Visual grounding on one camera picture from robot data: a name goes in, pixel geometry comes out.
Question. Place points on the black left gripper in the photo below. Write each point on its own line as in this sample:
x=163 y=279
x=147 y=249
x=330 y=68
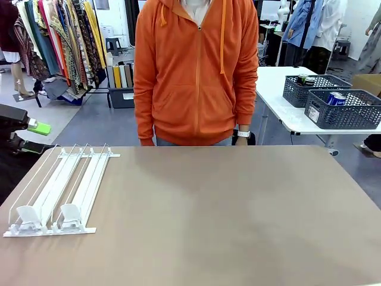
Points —
x=13 y=117

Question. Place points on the grey plastic basket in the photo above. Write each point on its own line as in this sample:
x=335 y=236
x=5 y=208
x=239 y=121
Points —
x=342 y=119
x=294 y=95

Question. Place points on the person's right forearm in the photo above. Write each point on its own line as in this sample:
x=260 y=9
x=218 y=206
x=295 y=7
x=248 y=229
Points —
x=144 y=116

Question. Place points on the person's left forearm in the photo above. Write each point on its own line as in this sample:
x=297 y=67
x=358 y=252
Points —
x=247 y=104

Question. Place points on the white can dispenser rack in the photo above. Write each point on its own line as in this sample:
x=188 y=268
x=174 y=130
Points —
x=83 y=231

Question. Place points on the person's left hand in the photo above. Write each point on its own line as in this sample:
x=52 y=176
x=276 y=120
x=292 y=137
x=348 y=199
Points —
x=240 y=141

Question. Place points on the pile of folded fabrics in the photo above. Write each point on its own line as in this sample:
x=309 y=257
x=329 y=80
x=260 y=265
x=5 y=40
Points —
x=65 y=89

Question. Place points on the dark grey storage bin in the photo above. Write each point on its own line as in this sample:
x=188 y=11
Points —
x=123 y=96

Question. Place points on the grey fabric sample board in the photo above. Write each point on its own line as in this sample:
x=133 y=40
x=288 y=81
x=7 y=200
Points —
x=110 y=76

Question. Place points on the yellow fabric sample board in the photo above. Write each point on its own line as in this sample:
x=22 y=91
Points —
x=117 y=76

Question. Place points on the rack of hanging garments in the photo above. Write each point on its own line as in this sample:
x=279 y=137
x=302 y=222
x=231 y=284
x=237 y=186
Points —
x=71 y=38

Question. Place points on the cream fabric sample board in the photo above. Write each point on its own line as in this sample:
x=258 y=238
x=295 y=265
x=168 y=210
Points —
x=123 y=76

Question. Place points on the brown fabric sample board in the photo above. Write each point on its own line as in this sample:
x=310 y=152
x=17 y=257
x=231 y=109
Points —
x=128 y=75

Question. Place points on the mannequin in maroon top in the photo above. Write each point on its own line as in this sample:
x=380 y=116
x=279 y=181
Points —
x=9 y=26

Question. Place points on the grey step stool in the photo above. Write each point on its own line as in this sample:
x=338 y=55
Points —
x=114 y=46

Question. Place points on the person in orange hoodie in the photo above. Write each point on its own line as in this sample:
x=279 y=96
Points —
x=193 y=77

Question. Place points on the white wristband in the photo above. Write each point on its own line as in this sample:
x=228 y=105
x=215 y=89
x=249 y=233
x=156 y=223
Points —
x=243 y=133

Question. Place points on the white side table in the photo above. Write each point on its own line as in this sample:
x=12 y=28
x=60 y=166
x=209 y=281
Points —
x=276 y=98

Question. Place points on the black garment stand pole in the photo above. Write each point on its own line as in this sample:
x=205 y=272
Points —
x=306 y=29

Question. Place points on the hanging white shirt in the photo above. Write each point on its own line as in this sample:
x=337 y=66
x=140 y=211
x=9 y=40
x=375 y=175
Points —
x=330 y=24

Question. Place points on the black plastic stool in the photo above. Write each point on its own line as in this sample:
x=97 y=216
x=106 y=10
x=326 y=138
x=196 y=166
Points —
x=341 y=49

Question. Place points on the brown cardboard box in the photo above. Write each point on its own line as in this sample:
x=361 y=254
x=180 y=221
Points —
x=369 y=83

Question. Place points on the bystander's dark leg and shoe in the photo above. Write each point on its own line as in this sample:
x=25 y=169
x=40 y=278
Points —
x=373 y=144

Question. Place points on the mannequin in grey dress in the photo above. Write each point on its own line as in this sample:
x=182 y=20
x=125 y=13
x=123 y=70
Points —
x=372 y=47

